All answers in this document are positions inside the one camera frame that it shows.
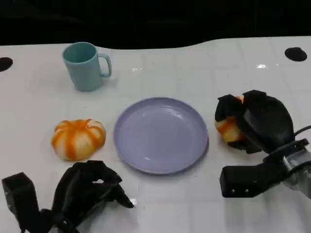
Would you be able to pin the lilac plate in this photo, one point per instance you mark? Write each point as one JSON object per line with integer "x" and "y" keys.
{"x": 160, "y": 136}

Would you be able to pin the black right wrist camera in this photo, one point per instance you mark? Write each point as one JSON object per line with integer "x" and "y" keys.
{"x": 238, "y": 179}

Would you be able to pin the orange and white toy bread roll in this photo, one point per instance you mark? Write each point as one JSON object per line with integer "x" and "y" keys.
{"x": 228, "y": 128}
{"x": 77, "y": 140}

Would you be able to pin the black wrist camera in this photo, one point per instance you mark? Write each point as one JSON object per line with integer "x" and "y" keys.
{"x": 19, "y": 191}
{"x": 238, "y": 179}

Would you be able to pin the pale green mug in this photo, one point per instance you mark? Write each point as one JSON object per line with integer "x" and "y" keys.
{"x": 83, "y": 70}

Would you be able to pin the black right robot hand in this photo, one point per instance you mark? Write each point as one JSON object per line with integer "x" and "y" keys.
{"x": 267, "y": 121}

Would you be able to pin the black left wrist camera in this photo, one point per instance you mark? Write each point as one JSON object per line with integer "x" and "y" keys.
{"x": 19, "y": 191}

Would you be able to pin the black backdrop curtain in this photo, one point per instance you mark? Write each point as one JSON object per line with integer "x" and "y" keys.
{"x": 155, "y": 19}

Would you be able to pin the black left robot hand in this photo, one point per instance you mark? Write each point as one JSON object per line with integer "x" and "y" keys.
{"x": 77, "y": 189}

